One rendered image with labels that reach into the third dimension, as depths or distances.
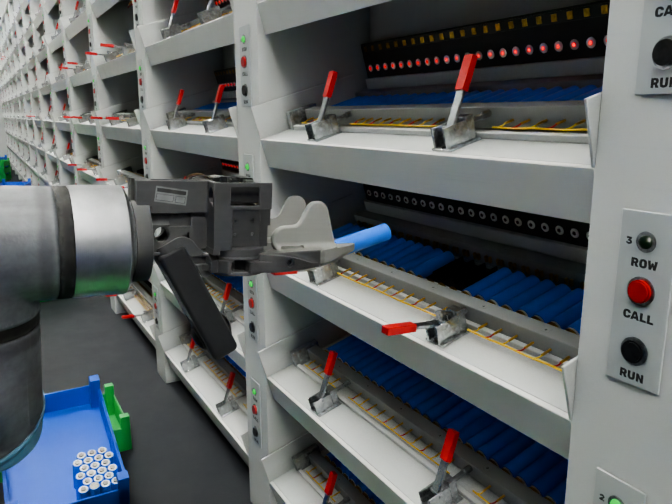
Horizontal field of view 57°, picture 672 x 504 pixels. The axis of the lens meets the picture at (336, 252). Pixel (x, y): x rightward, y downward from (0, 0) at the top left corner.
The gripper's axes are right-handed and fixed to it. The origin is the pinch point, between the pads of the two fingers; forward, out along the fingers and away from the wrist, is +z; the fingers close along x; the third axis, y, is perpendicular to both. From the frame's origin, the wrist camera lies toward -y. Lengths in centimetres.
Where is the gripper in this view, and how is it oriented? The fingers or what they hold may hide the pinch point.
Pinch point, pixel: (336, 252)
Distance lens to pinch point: 61.6
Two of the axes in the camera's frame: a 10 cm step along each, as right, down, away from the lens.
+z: 8.7, -0.5, 4.9
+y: 0.5, -9.8, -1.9
